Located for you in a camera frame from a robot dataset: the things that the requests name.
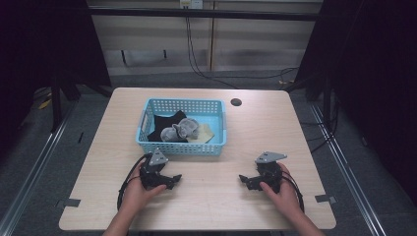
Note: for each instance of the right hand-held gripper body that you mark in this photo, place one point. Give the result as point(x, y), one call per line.
point(270, 173)

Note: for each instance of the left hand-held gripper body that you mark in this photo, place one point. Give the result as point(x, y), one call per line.
point(151, 173)

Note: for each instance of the person's left hand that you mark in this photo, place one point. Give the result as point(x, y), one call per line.
point(134, 196)

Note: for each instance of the person's right hand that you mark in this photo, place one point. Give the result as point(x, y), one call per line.
point(286, 198)

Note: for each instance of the black cloth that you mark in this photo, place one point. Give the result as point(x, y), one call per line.
point(164, 126)

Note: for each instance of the grey cloth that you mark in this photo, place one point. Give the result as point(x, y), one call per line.
point(185, 128)

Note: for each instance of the pale yellow cloth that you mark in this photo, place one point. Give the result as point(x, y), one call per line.
point(206, 133)

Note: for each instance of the grey tape strip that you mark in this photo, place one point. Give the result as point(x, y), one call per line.
point(69, 203)
point(325, 198)

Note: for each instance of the light blue plastic basket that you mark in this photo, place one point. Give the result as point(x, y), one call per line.
point(213, 119)

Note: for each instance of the black metal stand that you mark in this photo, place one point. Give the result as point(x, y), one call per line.
point(56, 105)

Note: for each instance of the yellow floor object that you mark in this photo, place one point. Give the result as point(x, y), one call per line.
point(45, 104)

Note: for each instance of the black curtain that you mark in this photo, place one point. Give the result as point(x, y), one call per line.
point(42, 49)
point(370, 82)

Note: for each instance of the black horizontal metal bar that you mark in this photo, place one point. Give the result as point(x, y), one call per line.
point(203, 14)

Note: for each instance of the metal floor rail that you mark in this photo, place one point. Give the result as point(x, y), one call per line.
point(36, 170)
point(350, 177)

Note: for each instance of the white wall socket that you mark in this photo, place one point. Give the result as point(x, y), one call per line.
point(191, 3)

